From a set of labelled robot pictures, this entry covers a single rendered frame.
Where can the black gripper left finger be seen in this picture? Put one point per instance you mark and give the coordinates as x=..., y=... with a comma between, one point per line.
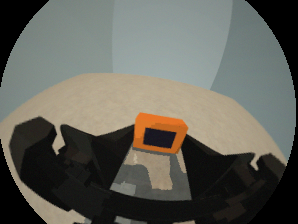
x=107, y=151

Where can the orange block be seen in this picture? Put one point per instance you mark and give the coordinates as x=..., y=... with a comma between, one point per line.
x=157, y=133

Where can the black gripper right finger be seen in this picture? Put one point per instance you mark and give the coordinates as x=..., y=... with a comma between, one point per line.
x=205, y=167

